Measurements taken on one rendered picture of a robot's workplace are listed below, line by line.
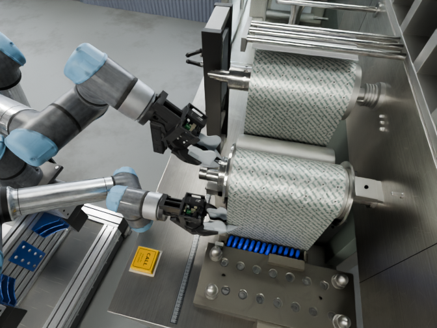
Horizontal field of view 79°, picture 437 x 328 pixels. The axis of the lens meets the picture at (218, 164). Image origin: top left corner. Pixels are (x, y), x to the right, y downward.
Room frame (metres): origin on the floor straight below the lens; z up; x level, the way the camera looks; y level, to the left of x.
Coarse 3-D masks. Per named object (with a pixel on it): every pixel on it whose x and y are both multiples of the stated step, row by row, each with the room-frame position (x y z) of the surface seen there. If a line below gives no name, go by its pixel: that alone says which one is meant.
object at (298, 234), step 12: (228, 216) 0.29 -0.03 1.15; (240, 216) 0.28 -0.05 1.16; (252, 216) 0.28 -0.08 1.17; (264, 216) 0.27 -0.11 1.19; (276, 216) 0.26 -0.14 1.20; (240, 228) 0.28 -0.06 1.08; (252, 228) 0.27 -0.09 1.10; (264, 228) 0.27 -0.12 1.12; (276, 228) 0.26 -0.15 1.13; (288, 228) 0.26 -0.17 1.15; (300, 228) 0.25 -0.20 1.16; (312, 228) 0.24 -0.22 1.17; (324, 228) 0.24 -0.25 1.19; (264, 240) 0.26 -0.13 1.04; (276, 240) 0.26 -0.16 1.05; (288, 240) 0.25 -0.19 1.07; (300, 240) 0.25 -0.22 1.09; (312, 240) 0.24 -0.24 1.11
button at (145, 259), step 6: (138, 252) 0.27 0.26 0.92; (144, 252) 0.27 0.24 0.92; (150, 252) 0.27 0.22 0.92; (156, 252) 0.27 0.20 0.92; (138, 258) 0.25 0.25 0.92; (144, 258) 0.25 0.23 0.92; (150, 258) 0.25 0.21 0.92; (156, 258) 0.25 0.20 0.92; (132, 264) 0.23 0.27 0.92; (138, 264) 0.23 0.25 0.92; (144, 264) 0.23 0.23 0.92; (150, 264) 0.23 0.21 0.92; (138, 270) 0.21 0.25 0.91; (144, 270) 0.21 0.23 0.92; (150, 270) 0.21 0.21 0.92
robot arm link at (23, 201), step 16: (112, 176) 0.47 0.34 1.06; (128, 176) 0.47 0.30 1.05; (0, 192) 0.34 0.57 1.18; (16, 192) 0.35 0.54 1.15; (32, 192) 0.36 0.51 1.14; (48, 192) 0.37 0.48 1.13; (64, 192) 0.38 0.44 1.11; (80, 192) 0.39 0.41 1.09; (96, 192) 0.40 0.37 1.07; (0, 208) 0.30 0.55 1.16; (16, 208) 0.31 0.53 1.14; (32, 208) 0.32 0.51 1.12; (48, 208) 0.34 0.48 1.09
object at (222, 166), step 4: (224, 156) 0.38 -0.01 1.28; (224, 160) 0.36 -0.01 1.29; (220, 164) 0.35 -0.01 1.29; (224, 164) 0.35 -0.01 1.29; (220, 168) 0.34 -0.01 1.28; (224, 168) 0.34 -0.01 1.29; (220, 172) 0.33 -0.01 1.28; (224, 172) 0.33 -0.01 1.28; (220, 176) 0.33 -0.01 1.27; (220, 180) 0.32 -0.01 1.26; (220, 184) 0.32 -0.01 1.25
